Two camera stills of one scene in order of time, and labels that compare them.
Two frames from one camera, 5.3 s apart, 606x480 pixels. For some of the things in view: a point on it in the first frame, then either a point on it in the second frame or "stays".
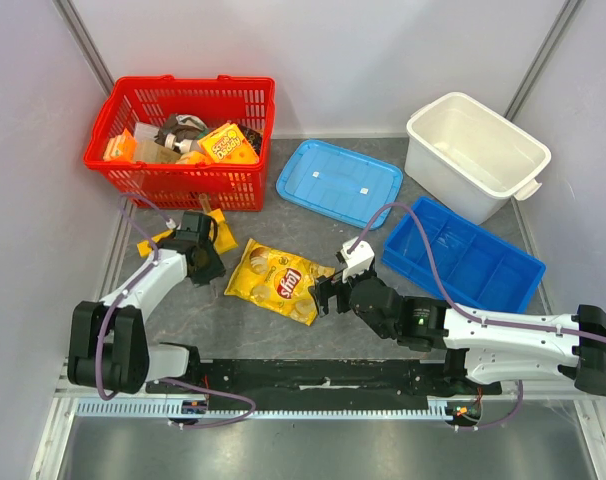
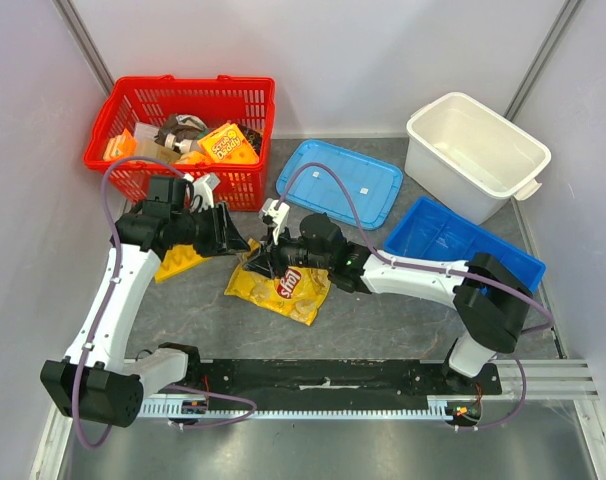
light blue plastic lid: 340,182 stays
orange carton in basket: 121,147 stays
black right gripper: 333,294 to 275,252
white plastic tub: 471,158 stays
